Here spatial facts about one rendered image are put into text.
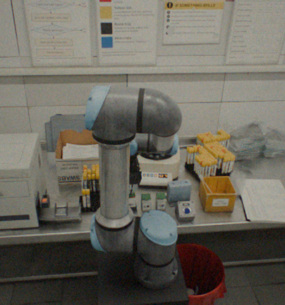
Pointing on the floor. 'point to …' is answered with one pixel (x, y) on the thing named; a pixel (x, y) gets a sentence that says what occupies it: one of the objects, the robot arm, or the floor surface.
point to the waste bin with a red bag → (201, 273)
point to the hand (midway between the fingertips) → (130, 193)
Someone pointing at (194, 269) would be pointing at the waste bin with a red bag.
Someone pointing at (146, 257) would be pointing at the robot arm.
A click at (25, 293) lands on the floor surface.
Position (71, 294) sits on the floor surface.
